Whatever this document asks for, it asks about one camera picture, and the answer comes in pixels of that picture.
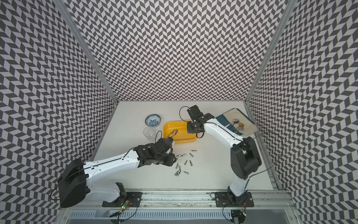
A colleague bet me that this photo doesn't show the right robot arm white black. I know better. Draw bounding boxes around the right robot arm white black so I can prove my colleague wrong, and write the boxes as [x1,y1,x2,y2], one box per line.
[186,105,262,199]

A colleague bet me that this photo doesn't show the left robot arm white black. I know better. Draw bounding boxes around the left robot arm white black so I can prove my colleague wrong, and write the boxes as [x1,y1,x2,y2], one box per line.
[57,137,177,208]

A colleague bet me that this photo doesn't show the yellow plastic storage box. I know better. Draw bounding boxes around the yellow plastic storage box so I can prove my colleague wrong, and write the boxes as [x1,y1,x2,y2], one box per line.
[163,121,197,144]

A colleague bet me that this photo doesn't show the silver bit cluster lower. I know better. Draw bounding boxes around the silver bit cluster lower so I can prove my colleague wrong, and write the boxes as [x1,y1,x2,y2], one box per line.
[175,166,181,176]

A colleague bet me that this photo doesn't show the clear plastic cup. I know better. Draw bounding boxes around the clear plastic cup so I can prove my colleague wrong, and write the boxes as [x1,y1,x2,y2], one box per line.
[143,127,157,138]

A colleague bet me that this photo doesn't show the teal blue tray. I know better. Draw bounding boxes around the teal blue tray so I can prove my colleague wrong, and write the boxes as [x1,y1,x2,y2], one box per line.
[216,108,254,136]

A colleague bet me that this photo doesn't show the blue white patterned bowl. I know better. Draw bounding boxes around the blue white patterned bowl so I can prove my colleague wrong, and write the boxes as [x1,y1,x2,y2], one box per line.
[145,114,161,127]

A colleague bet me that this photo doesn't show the white spoon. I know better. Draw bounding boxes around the white spoon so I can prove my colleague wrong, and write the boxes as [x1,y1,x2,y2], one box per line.
[232,119,240,125]

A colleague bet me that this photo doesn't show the beige cloth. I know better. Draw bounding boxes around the beige cloth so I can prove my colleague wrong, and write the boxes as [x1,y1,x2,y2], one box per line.
[223,108,259,137]

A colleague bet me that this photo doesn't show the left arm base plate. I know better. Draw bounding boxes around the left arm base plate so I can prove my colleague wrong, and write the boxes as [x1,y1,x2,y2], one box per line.
[102,192,143,208]

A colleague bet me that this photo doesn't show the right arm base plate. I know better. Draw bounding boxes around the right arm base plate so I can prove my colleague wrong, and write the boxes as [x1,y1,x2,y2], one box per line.
[214,192,255,208]

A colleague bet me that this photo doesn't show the aluminium front rail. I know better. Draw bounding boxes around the aluminium front rail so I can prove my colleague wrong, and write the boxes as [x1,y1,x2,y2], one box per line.
[60,189,297,211]

